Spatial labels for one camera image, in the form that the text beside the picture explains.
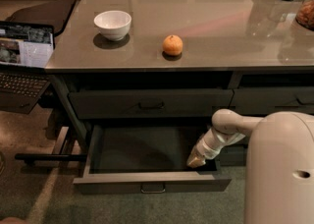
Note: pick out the open black laptop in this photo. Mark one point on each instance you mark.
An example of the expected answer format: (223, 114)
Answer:
(24, 52)

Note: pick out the grey cabinet frame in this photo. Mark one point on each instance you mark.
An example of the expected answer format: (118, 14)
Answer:
(81, 124)

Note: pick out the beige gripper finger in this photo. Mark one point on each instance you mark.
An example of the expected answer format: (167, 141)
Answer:
(195, 161)
(194, 151)

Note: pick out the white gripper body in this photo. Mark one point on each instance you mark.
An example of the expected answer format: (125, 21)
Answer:
(209, 149)

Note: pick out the black metal bar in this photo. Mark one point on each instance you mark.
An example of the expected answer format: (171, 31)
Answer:
(30, 158)

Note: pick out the orange fruit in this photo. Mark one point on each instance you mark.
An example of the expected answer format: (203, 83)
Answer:
(172, 45)

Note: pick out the white ceramic bowl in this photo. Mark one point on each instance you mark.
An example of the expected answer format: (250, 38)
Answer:
(113, 25)

